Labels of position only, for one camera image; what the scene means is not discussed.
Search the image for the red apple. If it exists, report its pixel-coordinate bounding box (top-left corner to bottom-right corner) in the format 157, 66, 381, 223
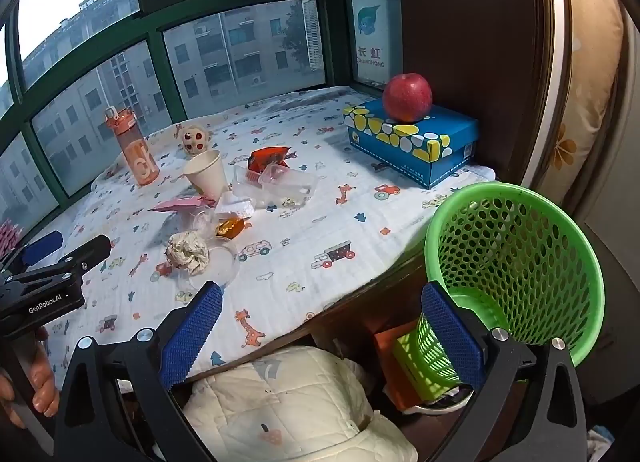
383, 73, 433, 123

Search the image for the brown wooden wardrobe panel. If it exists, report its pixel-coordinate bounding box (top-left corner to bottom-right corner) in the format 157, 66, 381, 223
395, 0, 576, 203

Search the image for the white air conditioner unit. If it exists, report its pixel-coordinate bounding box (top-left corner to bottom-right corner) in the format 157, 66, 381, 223
350, 0, 403, 88

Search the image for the white louvered shutter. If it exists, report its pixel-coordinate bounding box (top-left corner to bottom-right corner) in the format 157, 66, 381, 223
301, 0, 326, 73

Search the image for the amber candy wrapper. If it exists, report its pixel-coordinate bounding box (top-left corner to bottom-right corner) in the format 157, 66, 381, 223
215, 217, 246, 238

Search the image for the red snack wrapper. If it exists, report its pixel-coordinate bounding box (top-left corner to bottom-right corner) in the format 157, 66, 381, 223
248, 146, 296, 173

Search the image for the small plush toy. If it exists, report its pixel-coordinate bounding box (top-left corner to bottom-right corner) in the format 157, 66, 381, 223
176, 123, 210, 158

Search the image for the paper ball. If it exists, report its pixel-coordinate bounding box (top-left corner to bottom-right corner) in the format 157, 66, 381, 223
165, 231, 211, 276

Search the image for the pink wrapper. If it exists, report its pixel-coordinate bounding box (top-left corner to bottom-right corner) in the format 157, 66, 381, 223
148, 196, 216, 213

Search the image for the orange box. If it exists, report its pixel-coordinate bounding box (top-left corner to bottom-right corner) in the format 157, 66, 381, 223
374, 319, 426, 410

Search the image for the green plastic basket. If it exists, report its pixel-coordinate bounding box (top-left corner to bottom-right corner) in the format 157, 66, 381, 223
392, 182, 605, 403

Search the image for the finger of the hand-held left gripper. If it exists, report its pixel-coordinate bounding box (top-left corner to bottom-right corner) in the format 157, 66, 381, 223
2, 235, 112, 293
0, 231, 64, 277

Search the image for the person's left hand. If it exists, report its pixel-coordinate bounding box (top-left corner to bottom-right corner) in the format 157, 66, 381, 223
0, 335, 60, 429

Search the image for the clear plastic cup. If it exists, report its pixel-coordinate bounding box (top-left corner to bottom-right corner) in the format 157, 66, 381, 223
171, 206, 242, 293

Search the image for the white tissue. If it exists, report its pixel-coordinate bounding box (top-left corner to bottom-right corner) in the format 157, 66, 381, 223
215, 192, 256, 219

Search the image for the white paper cup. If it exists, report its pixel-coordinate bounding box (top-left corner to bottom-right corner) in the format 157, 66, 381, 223
182, 149, 227, 198

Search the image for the blue patterned box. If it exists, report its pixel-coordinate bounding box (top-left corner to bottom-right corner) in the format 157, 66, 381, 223
342, 97, 480, 189

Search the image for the pink patterned cloth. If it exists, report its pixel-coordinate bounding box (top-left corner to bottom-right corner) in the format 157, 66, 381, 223
0, 222, 18, 255

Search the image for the beige floral cloth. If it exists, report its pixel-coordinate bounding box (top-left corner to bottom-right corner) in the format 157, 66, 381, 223
520, 0, 631, 223

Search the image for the small clear plastic container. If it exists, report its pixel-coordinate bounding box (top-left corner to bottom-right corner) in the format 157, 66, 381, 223
259, 162, 302, 187

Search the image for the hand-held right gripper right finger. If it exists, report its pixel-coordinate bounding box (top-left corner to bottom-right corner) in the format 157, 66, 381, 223
421, 282, 587, 462

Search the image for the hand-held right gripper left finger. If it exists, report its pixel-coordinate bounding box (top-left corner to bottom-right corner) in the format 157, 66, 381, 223
54, 281, 224, 462

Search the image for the orange water bottle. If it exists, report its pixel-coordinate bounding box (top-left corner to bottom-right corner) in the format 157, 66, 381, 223
104, 105, 161, 186

